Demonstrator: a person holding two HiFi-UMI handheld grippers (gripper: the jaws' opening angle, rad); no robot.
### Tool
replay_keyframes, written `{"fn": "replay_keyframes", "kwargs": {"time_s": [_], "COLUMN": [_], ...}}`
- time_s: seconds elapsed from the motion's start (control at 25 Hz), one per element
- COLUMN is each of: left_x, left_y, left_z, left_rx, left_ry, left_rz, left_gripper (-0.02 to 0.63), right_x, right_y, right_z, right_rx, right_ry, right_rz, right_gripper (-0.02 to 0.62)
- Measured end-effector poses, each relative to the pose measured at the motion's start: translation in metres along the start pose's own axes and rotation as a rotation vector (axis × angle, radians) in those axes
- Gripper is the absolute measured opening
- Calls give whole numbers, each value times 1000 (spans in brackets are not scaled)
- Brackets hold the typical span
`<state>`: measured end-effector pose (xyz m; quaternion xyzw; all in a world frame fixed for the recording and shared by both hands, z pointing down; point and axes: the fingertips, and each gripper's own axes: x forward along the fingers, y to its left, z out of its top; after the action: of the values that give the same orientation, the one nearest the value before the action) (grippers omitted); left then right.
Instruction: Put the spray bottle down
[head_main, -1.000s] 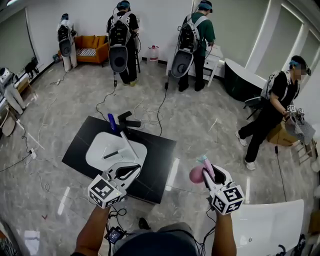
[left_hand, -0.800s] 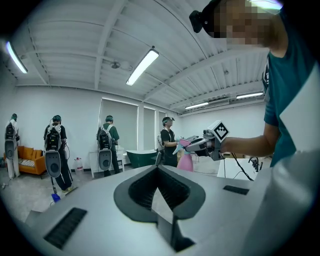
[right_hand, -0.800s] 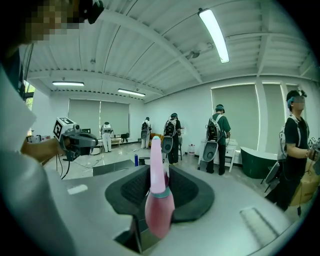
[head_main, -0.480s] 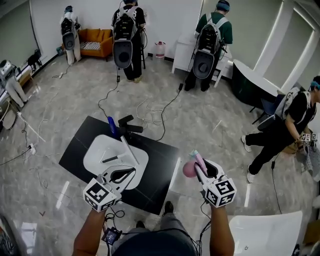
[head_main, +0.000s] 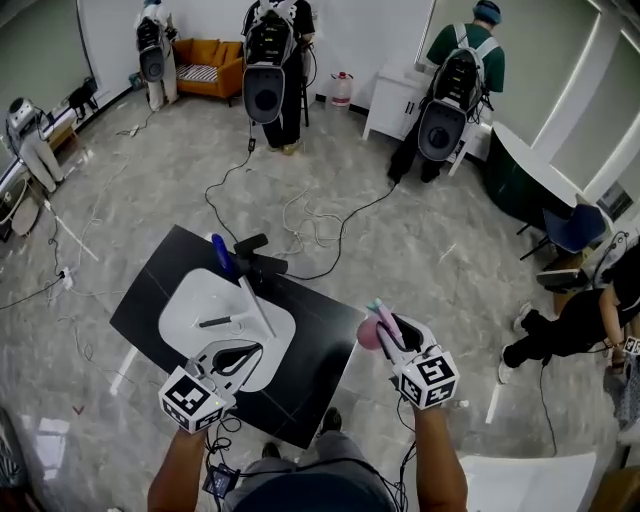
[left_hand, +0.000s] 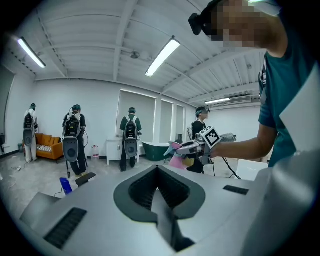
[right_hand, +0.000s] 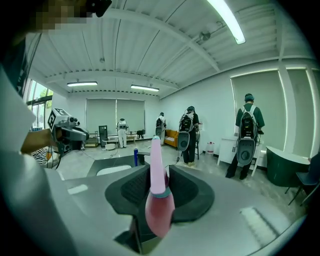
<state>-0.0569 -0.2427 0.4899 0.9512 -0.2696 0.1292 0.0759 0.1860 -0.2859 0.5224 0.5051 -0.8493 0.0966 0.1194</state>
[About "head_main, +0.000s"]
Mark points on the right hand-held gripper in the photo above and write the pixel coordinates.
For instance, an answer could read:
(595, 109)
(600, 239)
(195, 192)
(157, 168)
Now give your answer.
(430, 380)

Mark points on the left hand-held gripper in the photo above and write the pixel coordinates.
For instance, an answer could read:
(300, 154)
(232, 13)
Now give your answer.
(190, 397)

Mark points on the pink round object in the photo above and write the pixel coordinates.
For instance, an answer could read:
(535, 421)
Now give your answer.
(369, 334)

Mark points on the person's right forearm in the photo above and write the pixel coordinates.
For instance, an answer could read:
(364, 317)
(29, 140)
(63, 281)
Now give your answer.
(440, 460)

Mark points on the person's left forearm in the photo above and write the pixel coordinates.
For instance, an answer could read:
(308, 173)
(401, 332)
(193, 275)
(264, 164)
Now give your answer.
(175, 475)

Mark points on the small black bar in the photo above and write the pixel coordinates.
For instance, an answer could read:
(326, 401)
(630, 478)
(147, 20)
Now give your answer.
(215, 322)

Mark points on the long white stick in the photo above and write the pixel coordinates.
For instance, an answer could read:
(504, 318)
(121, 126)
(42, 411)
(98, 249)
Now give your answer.
(257, 306)

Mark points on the white tray mat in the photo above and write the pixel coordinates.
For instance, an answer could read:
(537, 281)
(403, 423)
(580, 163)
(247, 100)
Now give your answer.
(200, 295)

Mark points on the black table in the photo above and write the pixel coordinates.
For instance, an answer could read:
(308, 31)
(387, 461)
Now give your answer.
(315, 340)

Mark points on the person's black shoe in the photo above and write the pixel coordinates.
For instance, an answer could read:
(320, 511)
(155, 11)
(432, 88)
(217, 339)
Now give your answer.
(271, 451)
(331, 421)

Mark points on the small black screen device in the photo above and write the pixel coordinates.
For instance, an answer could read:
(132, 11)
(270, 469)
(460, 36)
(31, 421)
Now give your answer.
(221, 481)

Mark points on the person's grey trousers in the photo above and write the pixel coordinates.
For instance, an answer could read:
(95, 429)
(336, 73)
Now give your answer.
(335, 450)

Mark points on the white power strip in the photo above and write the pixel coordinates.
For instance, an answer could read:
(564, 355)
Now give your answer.
(66, 279)

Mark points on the green round table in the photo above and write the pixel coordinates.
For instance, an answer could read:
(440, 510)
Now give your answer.
(515, 175)

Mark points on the blue chair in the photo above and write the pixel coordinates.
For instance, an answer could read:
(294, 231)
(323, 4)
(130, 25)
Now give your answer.
(575, 230)

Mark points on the white grey backpack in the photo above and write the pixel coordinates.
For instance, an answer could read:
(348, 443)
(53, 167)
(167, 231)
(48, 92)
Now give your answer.
(442, 125)
(151, 57)
(265, 85)
(21, 115)

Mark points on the white cabinet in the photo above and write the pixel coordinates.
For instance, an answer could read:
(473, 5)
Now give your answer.
(395, 107)

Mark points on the clear water jug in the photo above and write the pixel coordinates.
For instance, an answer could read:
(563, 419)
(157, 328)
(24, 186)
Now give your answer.
(341, 92)

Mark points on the white round side table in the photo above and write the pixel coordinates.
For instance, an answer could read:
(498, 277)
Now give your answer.
(20, 215)

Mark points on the orange sofa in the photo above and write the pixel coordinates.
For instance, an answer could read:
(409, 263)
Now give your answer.
(210, 70)

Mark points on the black bag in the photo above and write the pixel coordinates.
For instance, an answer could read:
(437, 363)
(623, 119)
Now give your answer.
(82, 97)

